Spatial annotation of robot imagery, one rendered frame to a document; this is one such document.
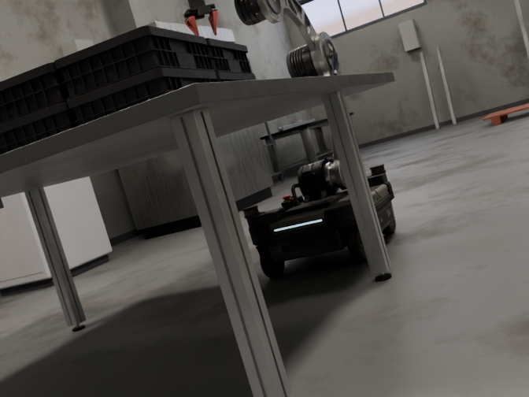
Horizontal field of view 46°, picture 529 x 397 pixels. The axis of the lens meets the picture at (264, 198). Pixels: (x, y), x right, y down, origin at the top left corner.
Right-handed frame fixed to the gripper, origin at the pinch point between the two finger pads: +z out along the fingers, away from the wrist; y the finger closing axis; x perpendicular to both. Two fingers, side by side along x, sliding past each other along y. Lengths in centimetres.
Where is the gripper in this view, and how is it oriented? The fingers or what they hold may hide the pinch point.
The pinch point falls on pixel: (206, 35)
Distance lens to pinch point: 223.5
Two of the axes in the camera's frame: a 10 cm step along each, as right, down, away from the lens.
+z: 3.0, 9.5, 0.8
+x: -3.2, 0.2, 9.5
